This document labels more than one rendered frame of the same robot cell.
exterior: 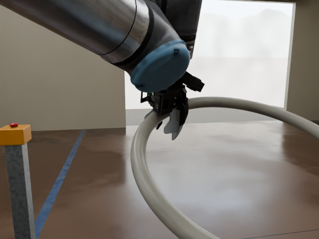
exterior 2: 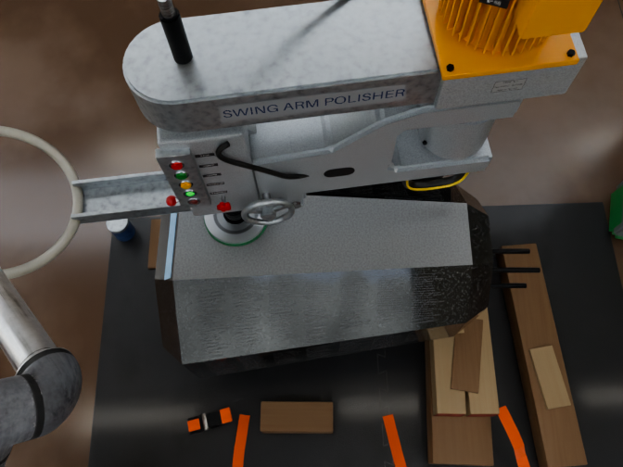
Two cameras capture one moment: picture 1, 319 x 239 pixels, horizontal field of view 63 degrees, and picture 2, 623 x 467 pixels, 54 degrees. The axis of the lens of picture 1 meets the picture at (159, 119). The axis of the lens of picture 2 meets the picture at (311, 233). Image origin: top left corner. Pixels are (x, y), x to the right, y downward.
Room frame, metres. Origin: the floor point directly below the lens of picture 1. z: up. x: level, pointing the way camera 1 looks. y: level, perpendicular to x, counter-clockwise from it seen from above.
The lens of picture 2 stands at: (-0.54, 0.40, 2.73)
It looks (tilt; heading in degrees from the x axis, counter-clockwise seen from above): 68 degrees down; 281
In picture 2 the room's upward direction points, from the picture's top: 3 degrees counter-clockwise
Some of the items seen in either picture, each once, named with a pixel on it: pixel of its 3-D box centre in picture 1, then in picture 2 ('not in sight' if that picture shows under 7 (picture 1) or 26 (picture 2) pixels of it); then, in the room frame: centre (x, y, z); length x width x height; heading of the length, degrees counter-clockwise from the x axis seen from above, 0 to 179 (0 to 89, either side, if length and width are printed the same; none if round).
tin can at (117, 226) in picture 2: not in sight; (120, 227); (0.56, -0.55, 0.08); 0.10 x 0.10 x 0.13
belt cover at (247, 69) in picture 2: not in sight; (347, 61); (-0.48, -0.46, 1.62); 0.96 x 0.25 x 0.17; 15
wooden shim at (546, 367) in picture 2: not in sight; (549, 376); (-1.42, -0.11, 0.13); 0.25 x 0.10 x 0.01; 108
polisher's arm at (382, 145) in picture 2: not in sight; (359, 136); (-0.52, -0.45, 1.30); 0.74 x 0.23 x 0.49; 15
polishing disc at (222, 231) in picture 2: not in sight; (235, 213); (-0.14, -0.36, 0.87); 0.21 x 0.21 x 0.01
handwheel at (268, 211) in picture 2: not in sight; (266, 200); (-0.29, -0.28, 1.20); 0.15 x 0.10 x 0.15; 15
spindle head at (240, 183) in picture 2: not in sight; (243, 143); (-0.22, -0.38, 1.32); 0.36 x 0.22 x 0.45; 15
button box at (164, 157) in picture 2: not in sight; (185, 179); (-0.10, -0.24, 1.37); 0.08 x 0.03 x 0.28; 15
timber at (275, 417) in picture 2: not in sight; (297, 417); (-0.40, 0.20, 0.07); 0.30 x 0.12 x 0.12; 8
